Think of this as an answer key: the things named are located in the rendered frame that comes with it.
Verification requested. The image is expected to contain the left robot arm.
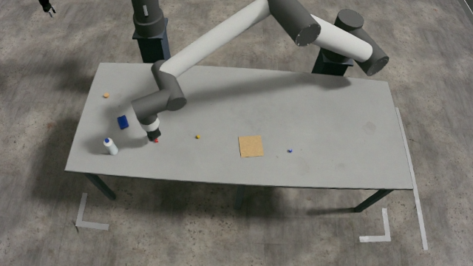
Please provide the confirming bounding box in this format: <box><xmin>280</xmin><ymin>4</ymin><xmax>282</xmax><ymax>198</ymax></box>
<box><xmin>131</xmin><ymin>0</ymin><xmax>389</xmax><ymax>125</ymax></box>

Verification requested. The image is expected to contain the tan mat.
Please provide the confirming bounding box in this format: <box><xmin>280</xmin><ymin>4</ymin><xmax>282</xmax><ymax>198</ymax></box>
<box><xmin>239</xmin><ymin>135</ymin><xmax>264</xmax><ymax>157</ymax></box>

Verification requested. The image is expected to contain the white plastic bottle with blue cap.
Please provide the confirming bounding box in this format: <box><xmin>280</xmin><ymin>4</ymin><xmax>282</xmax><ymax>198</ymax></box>
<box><xmin>103</xmin><ymin>138</ymin><xmax>118</xmax><ymax>155</ymax></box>

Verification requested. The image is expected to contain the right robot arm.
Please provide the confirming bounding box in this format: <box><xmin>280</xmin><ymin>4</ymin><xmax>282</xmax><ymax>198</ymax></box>
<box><xmin>132</xmin><ymin>0</ymin><xmax>166</xmax><ymax>38</ymax></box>

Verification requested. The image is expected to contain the blue flat rectangular block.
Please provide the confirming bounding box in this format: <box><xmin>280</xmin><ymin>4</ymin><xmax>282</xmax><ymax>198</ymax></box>
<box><xmin>118</xmin><ymin>115</ymin><xmax>129</xmax><ymax>130</ymax></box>

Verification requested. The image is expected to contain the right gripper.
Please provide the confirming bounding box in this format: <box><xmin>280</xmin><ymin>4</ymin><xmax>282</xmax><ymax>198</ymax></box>
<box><xmin>38</xmin><ymin>0</ymin><xmax>56</xmax><ymax>18</ymax></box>

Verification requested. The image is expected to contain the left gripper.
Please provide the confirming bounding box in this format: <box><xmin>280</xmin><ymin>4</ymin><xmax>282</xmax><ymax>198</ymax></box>
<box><xmin>139</xmin><ymin>116</ymin><xmax>161</xmax><ymax>142</ymax></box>

